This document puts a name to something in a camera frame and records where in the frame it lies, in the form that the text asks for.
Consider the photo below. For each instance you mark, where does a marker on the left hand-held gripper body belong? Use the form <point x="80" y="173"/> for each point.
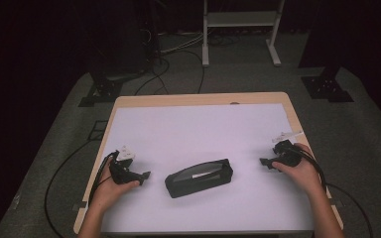
<point x="124" y="170"/>

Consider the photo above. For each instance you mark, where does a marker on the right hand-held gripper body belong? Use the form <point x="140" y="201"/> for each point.
<point x="287" y="153"/>

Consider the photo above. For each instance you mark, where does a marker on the black pencil case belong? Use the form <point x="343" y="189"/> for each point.
<point x="198" y="178"/>

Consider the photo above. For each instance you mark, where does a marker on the white stick eraser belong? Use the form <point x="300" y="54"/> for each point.
<point x="203" y="174"/>

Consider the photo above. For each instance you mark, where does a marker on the person's right hand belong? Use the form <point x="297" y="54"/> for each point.
<point x="302" y="177"/>

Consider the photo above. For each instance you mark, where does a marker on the person's left hand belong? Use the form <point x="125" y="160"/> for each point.
<point x="109" y="193"/>

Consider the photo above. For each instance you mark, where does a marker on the white table mat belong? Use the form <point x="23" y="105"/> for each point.
<point x="195" y="132"/>

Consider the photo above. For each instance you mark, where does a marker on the black stand base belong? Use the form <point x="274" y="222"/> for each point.
<point x="325" y="87"/>
<point x="102" y="91"/>

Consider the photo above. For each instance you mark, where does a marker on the wooden table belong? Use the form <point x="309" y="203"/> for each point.
<point x="195" y="98"/>

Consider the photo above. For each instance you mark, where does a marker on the white metal stand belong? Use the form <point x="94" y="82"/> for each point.
<point x="241" y="20"/>

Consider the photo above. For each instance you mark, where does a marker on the black square floor frame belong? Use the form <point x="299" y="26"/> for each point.
<point x="97" y="130"/>

